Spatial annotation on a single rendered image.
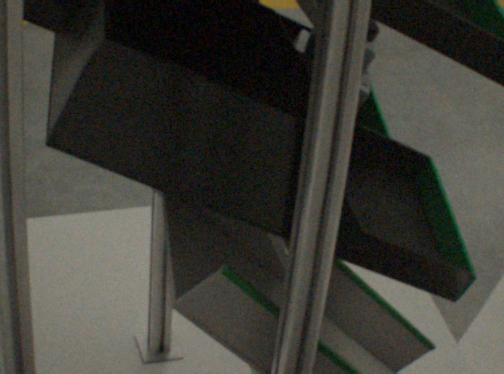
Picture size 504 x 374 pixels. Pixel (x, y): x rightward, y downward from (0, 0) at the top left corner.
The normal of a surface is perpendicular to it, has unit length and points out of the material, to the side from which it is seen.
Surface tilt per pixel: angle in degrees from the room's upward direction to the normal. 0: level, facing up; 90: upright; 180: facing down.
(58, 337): 0
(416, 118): 0
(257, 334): 90
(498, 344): 0
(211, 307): 90
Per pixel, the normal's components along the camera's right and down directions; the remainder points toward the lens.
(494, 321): 0.08, -0.80
